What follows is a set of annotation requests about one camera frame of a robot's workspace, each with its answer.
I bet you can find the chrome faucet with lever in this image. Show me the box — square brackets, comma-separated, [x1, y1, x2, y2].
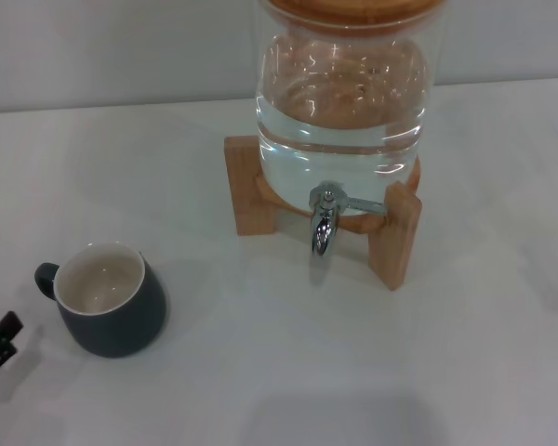
[308, 180, 387, 257]

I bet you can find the wooden dispenser stand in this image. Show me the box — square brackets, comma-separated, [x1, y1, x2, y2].
[223, 135, 422, 292]

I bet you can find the round wooden jar lid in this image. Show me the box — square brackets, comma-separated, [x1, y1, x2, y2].
[265, 0, 441, 37]

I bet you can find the dark grey ceramic mug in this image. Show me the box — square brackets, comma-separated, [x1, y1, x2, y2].
[33, 240, 167, 360]

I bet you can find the glass water dispenser jar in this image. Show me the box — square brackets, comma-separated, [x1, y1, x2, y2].
[253, 0, 444, 220]

